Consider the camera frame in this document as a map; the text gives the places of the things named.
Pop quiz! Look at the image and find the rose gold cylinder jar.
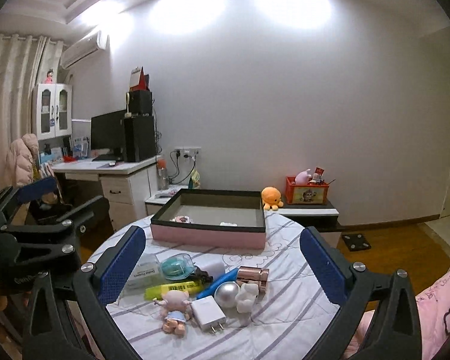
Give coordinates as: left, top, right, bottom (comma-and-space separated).
235, 266, 270, 293

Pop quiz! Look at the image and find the pink plush toy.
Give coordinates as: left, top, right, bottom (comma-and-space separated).
294, 168, 313, 185

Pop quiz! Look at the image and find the yellow highlighter marker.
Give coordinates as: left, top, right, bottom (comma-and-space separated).
144, 281, 206, 301

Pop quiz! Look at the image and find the clear plastic swab box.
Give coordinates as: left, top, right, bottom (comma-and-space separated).
125, 253, 162, 290

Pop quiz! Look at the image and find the pink and black tray box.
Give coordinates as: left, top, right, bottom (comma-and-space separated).
150, 187, 268, 251

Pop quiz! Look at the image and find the black computer monitor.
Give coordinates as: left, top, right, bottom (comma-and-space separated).
91, 110, 126, 161

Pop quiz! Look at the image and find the small pink doll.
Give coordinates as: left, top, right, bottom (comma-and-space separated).
43, 69, 54, 84

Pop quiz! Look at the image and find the red storage crate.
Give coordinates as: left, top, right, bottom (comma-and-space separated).
284, 176, 329, 205

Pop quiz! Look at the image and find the pink pig doll figurine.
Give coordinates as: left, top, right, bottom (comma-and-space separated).
153, 290, 193, 337

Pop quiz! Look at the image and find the low white tv cabinet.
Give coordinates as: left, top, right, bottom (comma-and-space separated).
144, 184, 342, 248

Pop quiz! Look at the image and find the blue highlighter marker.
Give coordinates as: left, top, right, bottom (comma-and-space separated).
196, 267, 239, 300

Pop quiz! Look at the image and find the pink bed quilt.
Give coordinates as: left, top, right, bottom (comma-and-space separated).
344, 257, 450, 360

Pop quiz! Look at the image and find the red desk calendar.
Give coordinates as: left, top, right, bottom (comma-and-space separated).
129, 67, 149, 92

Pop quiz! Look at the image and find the white air conditioner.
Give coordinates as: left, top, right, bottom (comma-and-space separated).
60, 31, 108, 69

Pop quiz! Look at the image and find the black speaker box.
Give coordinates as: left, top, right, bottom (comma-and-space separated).
127, 89, 153, 116

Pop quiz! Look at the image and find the white wall cabinet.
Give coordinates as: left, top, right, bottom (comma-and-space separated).
32, 84, 73, 141

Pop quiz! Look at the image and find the wall power strip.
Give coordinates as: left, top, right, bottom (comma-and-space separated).
174, 147, 201, 158

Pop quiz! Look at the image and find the beige curtain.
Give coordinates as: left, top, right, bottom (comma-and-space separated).
0, 34, 64, 189

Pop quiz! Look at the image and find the pink down jacket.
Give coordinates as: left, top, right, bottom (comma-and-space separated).
4, 133, 39, 188

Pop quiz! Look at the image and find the orange octopus plush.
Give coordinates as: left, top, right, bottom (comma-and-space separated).
261, 187, 284, 211

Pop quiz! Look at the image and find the black computer tower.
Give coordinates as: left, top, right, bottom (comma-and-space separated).
123, 115, 157, 163

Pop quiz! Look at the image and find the white computer desk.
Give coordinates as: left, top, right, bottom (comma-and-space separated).
52, 155, 161, 231

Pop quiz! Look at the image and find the teal capsule ball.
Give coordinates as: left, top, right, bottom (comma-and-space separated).
160, 253, 196, 281

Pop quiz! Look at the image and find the black small clip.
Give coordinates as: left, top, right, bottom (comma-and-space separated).
188, 267, 214, 286

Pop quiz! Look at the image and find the black bathroom scale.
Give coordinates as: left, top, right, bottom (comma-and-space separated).
341, 233, 371, 252

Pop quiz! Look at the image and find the red cap water bottle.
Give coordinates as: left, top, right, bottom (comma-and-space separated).
157, 158, 169, 190

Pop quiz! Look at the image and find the pink building block donut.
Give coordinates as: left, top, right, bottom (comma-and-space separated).
172, 215, 193, 224

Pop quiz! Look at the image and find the snack bag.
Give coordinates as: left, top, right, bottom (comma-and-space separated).
188, 169, 201, 189

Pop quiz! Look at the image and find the white power adapter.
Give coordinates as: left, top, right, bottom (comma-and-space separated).
191, 296, 227, 333

